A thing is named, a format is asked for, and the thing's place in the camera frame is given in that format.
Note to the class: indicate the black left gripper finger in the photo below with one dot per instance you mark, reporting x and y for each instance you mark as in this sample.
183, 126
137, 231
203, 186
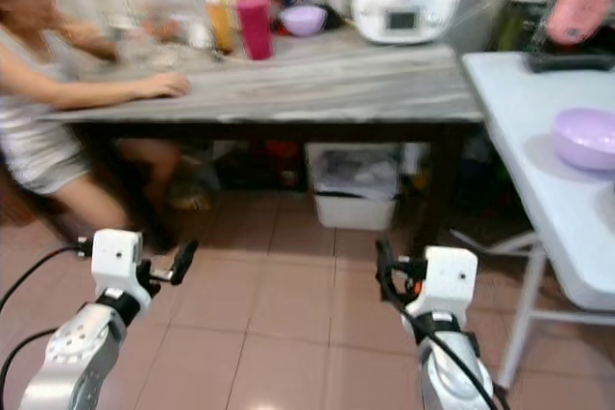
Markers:
184, 258

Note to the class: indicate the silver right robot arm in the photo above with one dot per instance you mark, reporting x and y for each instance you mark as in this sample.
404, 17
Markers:
452, 367

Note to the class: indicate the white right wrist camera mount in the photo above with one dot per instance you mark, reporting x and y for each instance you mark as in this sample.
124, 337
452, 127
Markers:
450, 280

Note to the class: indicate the small lilac bowl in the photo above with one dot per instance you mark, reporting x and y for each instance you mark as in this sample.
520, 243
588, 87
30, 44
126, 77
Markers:
303, 19

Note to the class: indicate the large lilac bowl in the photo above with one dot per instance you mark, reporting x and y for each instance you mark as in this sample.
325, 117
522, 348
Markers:
586, 138

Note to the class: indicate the seated woman in sleeveless top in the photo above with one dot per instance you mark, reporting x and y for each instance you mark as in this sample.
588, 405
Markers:
24, 112

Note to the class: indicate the magenta plastic tumbler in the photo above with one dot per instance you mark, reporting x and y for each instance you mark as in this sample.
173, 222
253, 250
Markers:
256, 26

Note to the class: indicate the pink round object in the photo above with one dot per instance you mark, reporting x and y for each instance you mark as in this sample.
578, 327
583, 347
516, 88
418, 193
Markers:
578, 10

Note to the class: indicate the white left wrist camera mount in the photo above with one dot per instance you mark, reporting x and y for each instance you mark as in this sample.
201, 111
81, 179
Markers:
115, 258

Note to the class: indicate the tall orange bottle red cap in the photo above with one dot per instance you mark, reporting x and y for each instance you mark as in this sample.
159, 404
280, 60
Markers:
219, 9

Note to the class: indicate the white storage bin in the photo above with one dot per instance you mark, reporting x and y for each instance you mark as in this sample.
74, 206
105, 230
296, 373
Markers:
356, 189

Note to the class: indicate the black flat base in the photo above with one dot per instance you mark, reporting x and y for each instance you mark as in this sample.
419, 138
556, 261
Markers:
572, 60

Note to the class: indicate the grey marble top dark table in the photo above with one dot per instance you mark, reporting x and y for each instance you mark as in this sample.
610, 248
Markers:
317, 84

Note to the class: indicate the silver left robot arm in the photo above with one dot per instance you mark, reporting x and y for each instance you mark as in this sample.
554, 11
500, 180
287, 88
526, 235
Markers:
72, 357

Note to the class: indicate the white folding table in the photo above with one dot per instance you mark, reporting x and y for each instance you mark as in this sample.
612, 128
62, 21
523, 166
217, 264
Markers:
538, 170

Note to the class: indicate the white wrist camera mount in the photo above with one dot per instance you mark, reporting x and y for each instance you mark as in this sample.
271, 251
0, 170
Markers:
115, 258
450, 280

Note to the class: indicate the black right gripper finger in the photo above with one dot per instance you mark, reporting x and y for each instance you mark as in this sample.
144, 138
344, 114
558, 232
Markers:
386, 271

